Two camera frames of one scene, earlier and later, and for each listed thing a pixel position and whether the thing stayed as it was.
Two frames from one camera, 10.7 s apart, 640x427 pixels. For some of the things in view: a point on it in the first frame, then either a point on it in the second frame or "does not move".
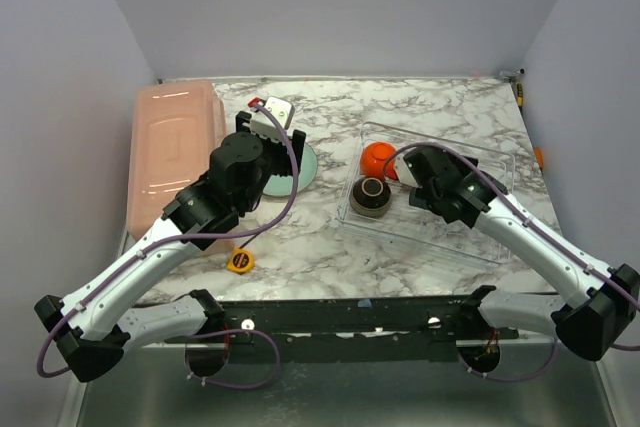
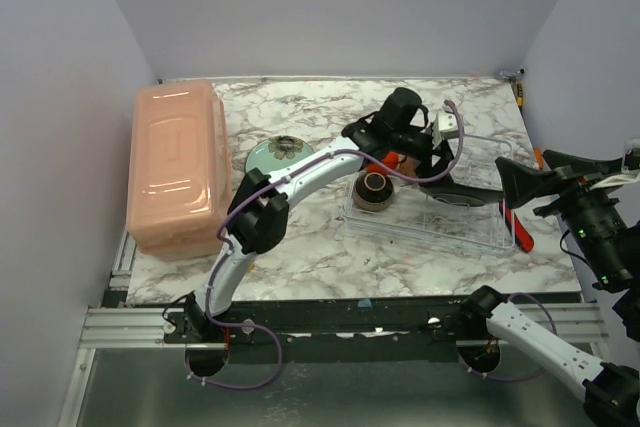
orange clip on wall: [540, 157] does not move
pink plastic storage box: [179, 131] does not move
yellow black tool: [519, 87] does not move
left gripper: [279, 148] to [437, 156]
